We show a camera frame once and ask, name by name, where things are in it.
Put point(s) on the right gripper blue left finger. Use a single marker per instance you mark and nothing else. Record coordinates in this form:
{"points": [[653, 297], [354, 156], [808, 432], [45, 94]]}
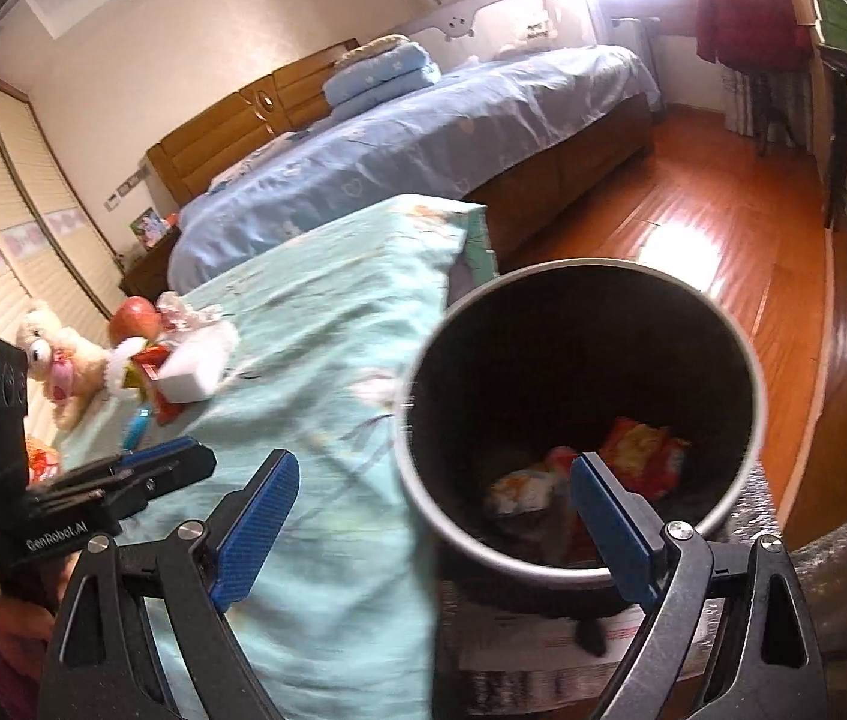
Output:
{"points": [[103, 661]]}

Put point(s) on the white radiator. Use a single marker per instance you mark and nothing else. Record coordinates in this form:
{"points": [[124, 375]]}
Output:
{"points": [[635, 34]]}

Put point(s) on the red snack bag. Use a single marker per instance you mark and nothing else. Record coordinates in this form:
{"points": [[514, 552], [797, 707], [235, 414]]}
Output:
{"points": [[646, 460]]}

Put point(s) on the wooden headboard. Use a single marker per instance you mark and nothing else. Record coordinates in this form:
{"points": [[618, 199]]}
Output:
{"points": [[288, 99]]}

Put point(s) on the folded blue quilt stack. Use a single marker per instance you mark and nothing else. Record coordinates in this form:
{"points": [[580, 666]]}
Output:
{"points": [[378, 72]]}

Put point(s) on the dark red hanging jacket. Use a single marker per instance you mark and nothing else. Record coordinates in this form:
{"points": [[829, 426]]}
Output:
{"points": [[752, 35]]}

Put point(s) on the white bed guard rail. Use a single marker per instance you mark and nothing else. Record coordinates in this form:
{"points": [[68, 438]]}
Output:
{"points": [[475, 31]]}

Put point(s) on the bed with blue sheet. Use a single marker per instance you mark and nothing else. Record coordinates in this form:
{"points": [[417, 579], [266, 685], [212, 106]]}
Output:
{"points": [[445, 141]]}

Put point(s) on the dark wooden nightstand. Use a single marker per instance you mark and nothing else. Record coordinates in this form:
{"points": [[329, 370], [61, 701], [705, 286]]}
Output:
{"points": [[148, 277]]}

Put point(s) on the cream teddy bear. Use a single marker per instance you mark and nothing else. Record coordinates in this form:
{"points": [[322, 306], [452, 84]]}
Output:
{"points": [[70, 368]]}

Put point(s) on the teal floral tablecloth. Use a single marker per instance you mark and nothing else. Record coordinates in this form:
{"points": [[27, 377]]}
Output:
{"points": [[341, 621]]}

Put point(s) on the red yellow apple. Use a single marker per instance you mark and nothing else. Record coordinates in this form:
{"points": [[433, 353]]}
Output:
{"points": [[135, 318]]}

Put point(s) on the white red paper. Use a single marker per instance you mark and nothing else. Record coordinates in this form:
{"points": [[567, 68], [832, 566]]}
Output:
{"points": [[177, 317]]}

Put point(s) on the white foam block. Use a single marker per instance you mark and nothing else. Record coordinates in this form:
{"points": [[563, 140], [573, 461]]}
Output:
{"points": [[196, 366]]}

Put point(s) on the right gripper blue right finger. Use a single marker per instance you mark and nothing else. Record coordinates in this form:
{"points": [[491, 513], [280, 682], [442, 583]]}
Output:
{"points": [[764, 662]]}

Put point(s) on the red foil wrapper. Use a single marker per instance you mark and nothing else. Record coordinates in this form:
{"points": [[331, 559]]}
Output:
{"points": [[144, 368]]}

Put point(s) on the black round trash bin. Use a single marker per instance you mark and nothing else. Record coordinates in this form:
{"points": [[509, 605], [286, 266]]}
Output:
{"points": [[552, 355]]}

